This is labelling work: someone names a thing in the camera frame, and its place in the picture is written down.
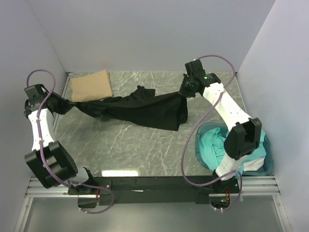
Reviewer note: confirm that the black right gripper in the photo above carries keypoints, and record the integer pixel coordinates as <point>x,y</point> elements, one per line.
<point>182,91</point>

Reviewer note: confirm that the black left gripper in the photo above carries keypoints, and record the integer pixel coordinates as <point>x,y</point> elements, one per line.
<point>64,103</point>

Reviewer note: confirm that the black t-shirt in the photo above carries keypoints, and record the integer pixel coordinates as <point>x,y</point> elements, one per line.
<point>142,107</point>

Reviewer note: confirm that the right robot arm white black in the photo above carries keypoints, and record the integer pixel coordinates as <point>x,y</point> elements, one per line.
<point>244,131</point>

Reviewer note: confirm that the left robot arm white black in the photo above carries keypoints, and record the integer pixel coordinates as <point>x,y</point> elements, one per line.
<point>46,146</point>

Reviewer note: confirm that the folded tan t-shirt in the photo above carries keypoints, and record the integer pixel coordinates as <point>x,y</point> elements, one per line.
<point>96,86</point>

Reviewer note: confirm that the teal t-shirt in basket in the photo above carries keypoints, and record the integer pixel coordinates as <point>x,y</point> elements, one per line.
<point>211,147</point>

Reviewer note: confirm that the white t-shirt in basket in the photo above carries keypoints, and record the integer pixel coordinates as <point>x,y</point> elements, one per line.
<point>254,165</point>

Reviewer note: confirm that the blue plastic laundry basket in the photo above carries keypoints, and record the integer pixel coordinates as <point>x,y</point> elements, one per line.
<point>265,170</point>

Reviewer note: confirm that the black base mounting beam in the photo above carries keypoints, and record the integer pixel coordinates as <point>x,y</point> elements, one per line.
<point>162,189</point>

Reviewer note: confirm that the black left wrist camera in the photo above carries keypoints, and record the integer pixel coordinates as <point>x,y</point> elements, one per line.
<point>36,94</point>

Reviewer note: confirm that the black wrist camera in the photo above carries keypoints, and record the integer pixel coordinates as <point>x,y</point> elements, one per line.
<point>195,69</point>
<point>36,94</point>

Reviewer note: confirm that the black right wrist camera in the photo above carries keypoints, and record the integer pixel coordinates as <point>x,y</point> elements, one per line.
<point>195,69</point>

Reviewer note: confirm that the aluminium rail frame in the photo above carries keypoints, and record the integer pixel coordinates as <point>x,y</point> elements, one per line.
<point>251,186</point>

